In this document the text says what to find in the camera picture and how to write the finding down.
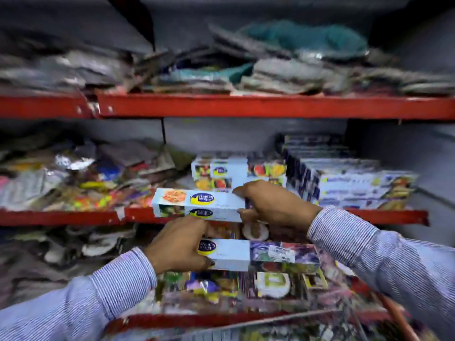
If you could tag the red basket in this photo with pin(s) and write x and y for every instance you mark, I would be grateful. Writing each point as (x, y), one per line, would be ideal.
(398, 312)

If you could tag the person's right forearm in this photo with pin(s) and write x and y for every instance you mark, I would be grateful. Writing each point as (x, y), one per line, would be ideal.
(387, 255)

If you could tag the person's left fingers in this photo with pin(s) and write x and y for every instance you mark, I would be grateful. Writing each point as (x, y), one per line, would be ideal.
(206, 231)

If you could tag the pile of grey-teal packets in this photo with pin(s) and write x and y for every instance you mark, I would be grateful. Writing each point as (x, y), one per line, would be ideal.
(284, 74)

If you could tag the small stack of fruit-print boxes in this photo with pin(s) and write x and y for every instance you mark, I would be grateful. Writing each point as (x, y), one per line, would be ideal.
(234, 170)

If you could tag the red metal shelf rack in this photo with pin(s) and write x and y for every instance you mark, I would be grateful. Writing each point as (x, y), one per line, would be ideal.
(248, 106)

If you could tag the pile of white-grey packets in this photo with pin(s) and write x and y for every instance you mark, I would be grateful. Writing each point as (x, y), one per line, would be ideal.
(64, 252)

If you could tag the pile of bright printed packets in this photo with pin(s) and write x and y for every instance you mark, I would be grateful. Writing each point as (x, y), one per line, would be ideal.
(248, 291)

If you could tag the pile of grey plastic packets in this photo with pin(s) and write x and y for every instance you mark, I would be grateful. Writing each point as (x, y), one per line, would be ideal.
(71, 67)

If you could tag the white box with purple end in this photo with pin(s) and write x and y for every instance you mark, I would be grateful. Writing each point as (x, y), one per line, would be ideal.
(263, 255)

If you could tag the pile of colourful foil packets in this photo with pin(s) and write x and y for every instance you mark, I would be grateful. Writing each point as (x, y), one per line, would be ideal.
(89, 177)

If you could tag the person's right hand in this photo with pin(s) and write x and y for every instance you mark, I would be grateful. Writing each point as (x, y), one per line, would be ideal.
(277, 205)

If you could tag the person's right thumb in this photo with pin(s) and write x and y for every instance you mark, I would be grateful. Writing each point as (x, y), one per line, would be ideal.
(248, 215)

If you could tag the teal mesh scrubber bundle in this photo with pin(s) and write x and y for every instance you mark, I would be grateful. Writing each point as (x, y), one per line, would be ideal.
(305, 37)

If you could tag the white box with orange food print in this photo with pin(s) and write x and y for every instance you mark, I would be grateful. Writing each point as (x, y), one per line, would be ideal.
(199, 204)

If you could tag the person's left forearm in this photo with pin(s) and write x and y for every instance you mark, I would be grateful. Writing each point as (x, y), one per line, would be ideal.
(89, 298)

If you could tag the large stack of white-blue boxes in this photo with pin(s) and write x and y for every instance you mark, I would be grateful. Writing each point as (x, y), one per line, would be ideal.
(348, 181)

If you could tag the person's left hand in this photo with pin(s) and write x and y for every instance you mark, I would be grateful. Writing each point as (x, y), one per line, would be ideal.
(174, 245)

